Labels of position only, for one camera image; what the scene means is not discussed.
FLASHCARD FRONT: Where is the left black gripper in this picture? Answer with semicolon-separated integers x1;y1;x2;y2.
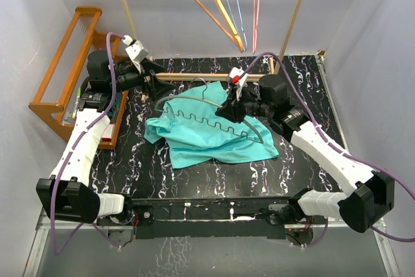
110;58;176;101

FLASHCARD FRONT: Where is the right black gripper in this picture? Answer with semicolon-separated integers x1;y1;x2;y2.
215;85;273;124

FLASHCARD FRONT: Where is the teal t shirt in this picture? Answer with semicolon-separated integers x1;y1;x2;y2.
145;81;279;169

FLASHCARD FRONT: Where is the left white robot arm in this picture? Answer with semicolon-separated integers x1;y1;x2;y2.
36;50;175;224

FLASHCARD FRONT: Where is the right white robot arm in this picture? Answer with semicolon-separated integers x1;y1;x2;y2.
216;72;394;233

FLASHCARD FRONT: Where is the red white eraser box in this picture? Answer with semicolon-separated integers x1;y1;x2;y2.
101;123;115;142

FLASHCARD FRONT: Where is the green cap marker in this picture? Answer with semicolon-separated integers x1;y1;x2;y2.
71;87;82;119

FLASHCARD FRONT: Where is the grey small block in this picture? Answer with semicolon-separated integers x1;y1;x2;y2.
62;112;73;125

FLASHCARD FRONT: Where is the orange wooden tiered rack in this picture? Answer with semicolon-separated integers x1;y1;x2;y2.
28;6;137;150

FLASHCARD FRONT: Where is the wooden clothes rack frame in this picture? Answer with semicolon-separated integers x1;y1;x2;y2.
120;0;303;81

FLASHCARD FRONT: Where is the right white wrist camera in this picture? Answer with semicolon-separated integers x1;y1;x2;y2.
226;67;248;101

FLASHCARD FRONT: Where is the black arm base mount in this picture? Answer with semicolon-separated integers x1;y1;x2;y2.
97;197;324;239

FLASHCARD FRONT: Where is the blue wire hanger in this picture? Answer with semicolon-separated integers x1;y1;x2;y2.
226;0;248;52

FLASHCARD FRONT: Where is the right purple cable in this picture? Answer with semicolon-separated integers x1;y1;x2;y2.
241;51;415;248

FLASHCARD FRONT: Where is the purple cable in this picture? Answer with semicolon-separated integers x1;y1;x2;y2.
241;51;415;248
51;32;130;256

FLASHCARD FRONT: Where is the aluminium rail frame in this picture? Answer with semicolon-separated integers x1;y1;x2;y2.
24;213;401;276

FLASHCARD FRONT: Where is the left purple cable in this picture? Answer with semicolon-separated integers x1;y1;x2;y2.
51;32;130;256

